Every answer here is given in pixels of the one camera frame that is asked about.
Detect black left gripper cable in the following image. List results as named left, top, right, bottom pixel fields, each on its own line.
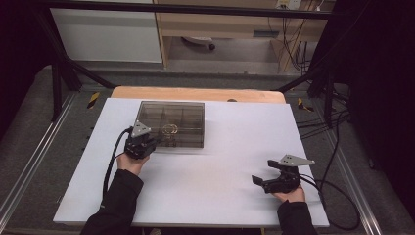
left=102, top=126, right=133, bottom=209

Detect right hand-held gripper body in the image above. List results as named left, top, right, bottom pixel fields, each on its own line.
left=262, top=154, right=316, bottom=194

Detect wooden table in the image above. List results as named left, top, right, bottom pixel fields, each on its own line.
left=111, top=85, right=288, bottom=105

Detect bundle of floor cables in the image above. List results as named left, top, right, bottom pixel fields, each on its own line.
left=295, top=109, right=351, bottom=140

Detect hanging desk cables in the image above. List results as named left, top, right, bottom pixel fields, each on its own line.
left=267, top=16, right=314, bottom=74

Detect black frame stand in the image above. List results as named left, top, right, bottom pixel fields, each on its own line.
left=32, top=9, right=116, bottom=122
left=275, top=48, right=337, bottom=129

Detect smoky transparent drawer box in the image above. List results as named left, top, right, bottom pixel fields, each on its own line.
left=135, top=100, right=206, bottom=149

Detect aluminium floor rail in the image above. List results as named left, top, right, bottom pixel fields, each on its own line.
left=0, top=92, right=77, bottom=226
left=321, top=130, right=383, bottom=235

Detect dark curtain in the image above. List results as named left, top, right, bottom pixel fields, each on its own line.
left=312, top=0, right=415, bottom=213
left=0, top=0, right=57, bottom=138

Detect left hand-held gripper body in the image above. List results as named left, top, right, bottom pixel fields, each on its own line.
left=123, top=119, right=158, bottom=161

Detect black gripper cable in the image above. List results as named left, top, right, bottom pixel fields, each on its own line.
left=102, top=126, right=133, bottom=209
left=299, top=111, right=362, bottom=231

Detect light wooden desk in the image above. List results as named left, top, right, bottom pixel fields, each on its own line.
left=153, top=0, right=337, bottom=72

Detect gold bracelet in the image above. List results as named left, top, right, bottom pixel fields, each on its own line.
left=161, top=122, right=179, bottom=137

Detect office chair base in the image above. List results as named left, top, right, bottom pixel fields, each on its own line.
left=181, top=35, right=216, bottom=52

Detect white cabinet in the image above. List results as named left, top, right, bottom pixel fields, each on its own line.
left=50, top=8, right=163, bottom=64

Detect white board sheet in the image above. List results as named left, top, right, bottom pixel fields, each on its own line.
left=53, top=97, right=331, bottom=228

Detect person's left hand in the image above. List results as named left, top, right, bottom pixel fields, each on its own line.
left=115, top=152, right=151, bottom=176

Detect black horizontal frame bar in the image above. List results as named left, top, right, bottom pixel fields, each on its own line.
left=32, top=0, right=346, bottom=21

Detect person's right hand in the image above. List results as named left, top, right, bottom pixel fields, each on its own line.
left=272, top=186, right=306, bottom=204

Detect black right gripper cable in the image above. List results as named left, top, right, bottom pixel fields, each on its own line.
left=299, top=111, right=362, bottom=231

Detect white wall socket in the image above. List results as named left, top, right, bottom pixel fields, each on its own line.
left=275, top=0, right=302, bottom=10

